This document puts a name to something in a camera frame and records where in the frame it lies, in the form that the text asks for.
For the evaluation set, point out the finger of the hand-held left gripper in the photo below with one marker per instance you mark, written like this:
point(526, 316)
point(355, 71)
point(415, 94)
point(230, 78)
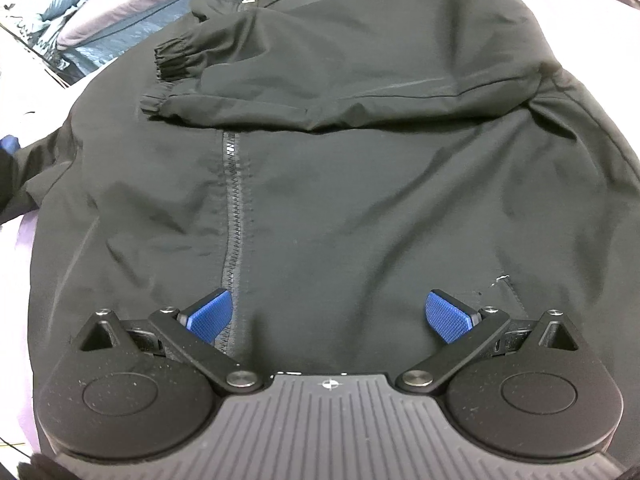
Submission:
point(7, 143)

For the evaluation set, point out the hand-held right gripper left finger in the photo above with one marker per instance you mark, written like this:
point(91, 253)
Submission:
point(210, 312)

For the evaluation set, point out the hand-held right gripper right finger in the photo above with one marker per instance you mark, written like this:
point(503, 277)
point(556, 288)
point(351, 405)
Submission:
point(447, 312)

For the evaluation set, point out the black jacket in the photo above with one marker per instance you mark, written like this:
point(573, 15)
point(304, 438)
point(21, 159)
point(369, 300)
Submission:
point(375, 185)

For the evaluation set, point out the purple floral bed sheet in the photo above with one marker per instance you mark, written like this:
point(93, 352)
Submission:
point(17, 250)

